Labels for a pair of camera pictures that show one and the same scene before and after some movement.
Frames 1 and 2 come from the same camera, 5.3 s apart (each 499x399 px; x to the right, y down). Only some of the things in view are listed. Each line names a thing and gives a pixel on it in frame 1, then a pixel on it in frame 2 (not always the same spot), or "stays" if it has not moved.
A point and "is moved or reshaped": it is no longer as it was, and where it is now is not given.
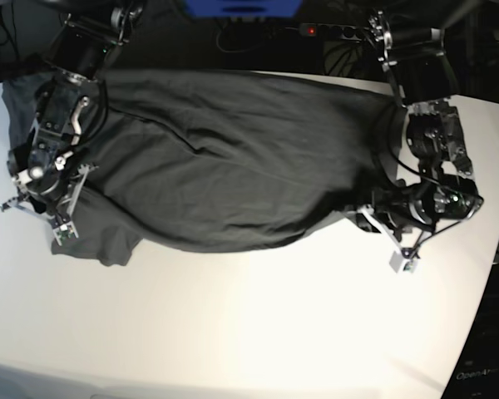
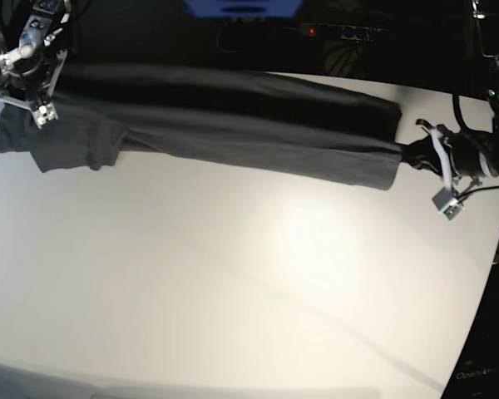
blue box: (244, 8) stays
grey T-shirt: (216, 160) is moved or reshaped
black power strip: (349, 32) stays
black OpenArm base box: (486, 366) stays
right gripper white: (51, 190) → (31, 71)
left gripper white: (417, 212) → (422, 152)
